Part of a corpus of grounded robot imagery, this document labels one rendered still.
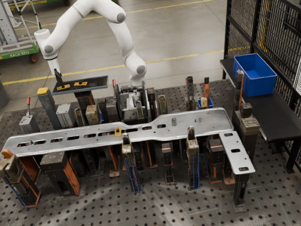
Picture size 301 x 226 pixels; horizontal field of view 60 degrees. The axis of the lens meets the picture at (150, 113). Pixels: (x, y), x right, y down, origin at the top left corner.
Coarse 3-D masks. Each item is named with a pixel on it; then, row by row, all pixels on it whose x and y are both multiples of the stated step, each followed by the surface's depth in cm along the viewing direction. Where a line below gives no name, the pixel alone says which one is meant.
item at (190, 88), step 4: (188, 76) 153; (192, 76) 153; (188, 80) 151; (192, 80) 151; (188, 84) 155; (192, 84) 155; (188, 88) 156; (192, 88) 156; (188, 92) 157; (192, 92) 157; (188, 96) 159; (192, 96) 159; (188, 100) 160; (192, 100) 162
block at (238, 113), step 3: (237, 111) 156; (234, 114) 158; (237, 114) 154; (240, 114) 154; (234, 117) 159; (237, 117) 153; (240, 117) 152; (237, 120) 154; (240, 120) 150; (234, 123) 162; (237, 123) 155; (240, 123) 149; (234, 126) 163; (237, 126) 157; (234, 129) 164; (237, 129) 157; (240, 129) 151; (237, 132) 158; (237, 141) 161; (237, 150) 163
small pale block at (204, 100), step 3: (201, 99) 159; (204, 99) 159; (201, 102) 161; (204, 102) 159; (201, 105) 162; (204, 105) 161; (201, 108) 165; (204, 108) 162; (204, 138) 179; (204, 141) 180
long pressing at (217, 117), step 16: (192, 112) 161; (208, 112) 159; (224, 112) 157; (80, 128) 161; (96, 128) 160; (112, 128) 158; (128, 128) 156; (160, 128) 153; (176, 128) 151; (208, 128) 148; (224, 128) 146; (16, 144) 157; (32, 144) 155; (48, 144) 153; (64, 144) 152; (80, 144) 150; (96, 144) 149; (112, 144) 148
